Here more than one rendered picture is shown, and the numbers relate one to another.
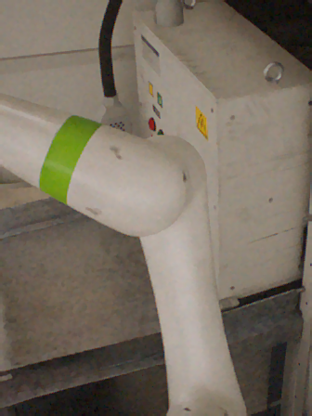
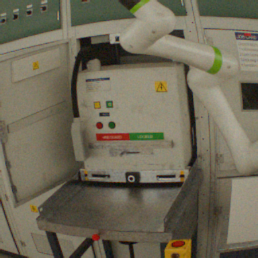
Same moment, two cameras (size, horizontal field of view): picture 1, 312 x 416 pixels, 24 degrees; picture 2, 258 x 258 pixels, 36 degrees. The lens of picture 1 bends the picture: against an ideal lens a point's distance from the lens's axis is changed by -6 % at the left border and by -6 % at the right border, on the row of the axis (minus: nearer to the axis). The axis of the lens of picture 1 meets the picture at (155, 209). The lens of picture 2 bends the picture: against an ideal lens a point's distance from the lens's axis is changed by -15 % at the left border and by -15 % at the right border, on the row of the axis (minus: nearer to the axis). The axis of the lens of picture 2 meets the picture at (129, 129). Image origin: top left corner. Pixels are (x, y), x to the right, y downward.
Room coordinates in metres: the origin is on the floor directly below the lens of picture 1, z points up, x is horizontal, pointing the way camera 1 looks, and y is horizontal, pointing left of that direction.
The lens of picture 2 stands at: (0.19, 1.56, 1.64)
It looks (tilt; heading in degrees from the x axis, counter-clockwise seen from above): 15 degrees down; 306
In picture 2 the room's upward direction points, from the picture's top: 6 degrees counter-clockwise
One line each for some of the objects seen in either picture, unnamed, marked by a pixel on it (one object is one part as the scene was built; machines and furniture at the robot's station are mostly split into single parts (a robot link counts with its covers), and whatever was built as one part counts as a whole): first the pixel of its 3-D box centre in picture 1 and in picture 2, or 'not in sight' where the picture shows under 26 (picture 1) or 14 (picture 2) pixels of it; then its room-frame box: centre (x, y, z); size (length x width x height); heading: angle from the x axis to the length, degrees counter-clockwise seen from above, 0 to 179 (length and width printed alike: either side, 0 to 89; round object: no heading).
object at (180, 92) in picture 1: (172, 149); (127, 123); (1.36, -0.04, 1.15); 0.48 x 0.01 x 0.48; 16
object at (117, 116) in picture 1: (115, 134); (80, 140); (1.54, 0.08, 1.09); 0.08 x 0.05 x 0.17; 106
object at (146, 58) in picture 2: not in sight; (164, 68); (1.59, -0.81, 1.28); 0.58 x 0.02 x 0.19; 16
